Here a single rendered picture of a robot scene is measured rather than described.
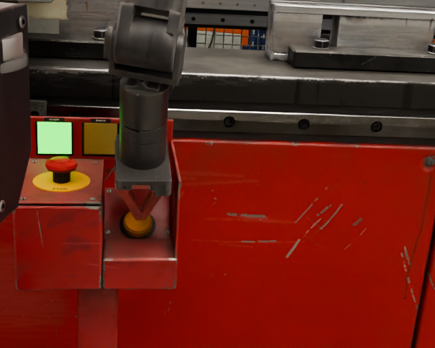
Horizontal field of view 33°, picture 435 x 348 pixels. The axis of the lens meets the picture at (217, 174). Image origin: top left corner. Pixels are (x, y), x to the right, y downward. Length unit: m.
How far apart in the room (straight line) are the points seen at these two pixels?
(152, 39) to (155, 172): 0.17
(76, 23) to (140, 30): 0.45
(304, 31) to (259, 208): 0.31
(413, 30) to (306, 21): 0.19
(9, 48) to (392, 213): 0.86
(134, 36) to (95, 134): 0.25
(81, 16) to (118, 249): 0.46
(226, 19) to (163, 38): 0.72
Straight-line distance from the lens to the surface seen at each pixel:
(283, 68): 1.22
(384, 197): 1.27
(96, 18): 1.25
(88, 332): 1.04
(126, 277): 0.93
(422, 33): 1.34
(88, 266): 0.92
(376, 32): 1.31
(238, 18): 1.52
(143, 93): 0.83
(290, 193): 1.22
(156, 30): 0.80
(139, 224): 0.97
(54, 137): 1.02
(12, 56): 0.57
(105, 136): 1.02
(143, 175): 0.88
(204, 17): 1.51
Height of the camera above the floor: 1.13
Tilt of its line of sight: 21 degrees down
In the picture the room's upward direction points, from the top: 4 degrees clockwise
